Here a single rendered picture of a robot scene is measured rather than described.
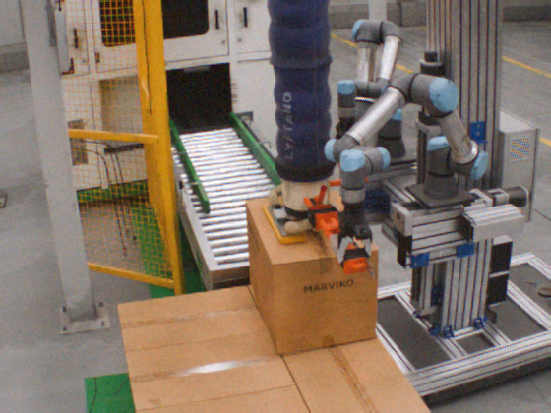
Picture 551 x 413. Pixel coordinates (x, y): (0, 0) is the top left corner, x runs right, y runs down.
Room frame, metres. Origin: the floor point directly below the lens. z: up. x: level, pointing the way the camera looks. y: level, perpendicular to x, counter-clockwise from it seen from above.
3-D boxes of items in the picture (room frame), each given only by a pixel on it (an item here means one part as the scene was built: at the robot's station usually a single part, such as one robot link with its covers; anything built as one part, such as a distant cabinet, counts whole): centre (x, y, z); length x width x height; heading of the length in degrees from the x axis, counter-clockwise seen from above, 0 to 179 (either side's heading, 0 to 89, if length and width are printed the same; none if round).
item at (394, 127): (3.24, -0.55, 1.20); 0.13 x 0.12 x 0.14; 67
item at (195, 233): (4.15, 0.53, 0.50); 2.31 x 0.05 x 0.19; 13
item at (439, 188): (2.76, -0.69, 1.09); 0.15 x 0.15 x 0.10
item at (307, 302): (2.72, -0.14, 0.75); 0.60 x 0.40 x 0.40; 10
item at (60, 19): (3.60, 1.01, 1.62); 0.20 x 0.05 x 0.30; 13
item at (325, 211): (2.49, -0.19, 1.07); 0.10 x 0.08 x 0.06; 101
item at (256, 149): (4.63, 0.04, 0.60); 1.60 x 0.10 x 0.09; 13
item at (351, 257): (2.15, -0.25, 1.07); 0.08 x 0.07 x 0.05; 11
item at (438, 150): (2.75, -0.70, 1.20); 0.13 x 0.12 x 0.14; 43
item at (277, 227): (2.72, -0.04, 0.97); 0.34 x 0.10 x 0.05; 11
